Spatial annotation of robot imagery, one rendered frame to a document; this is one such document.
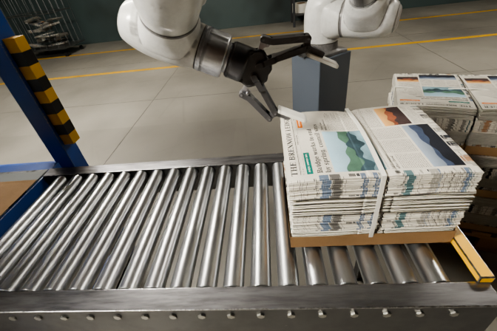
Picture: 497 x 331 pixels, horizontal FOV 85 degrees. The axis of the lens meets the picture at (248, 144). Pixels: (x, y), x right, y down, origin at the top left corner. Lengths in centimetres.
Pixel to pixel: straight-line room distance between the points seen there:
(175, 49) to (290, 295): 55
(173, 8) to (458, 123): 123
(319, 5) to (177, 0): 95
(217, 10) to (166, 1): 735
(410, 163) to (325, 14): 84
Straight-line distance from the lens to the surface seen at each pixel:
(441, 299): 74
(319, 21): 132
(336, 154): 63
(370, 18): 122
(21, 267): 100
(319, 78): 133
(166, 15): 45
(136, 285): 79
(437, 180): 65
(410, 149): 68
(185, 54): 55
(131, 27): 57
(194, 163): 104
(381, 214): 69
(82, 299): 82
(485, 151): 153
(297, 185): 57
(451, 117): 140
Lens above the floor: 141
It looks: 34 degrees down
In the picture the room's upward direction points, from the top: 8 degrees counter-clockwise
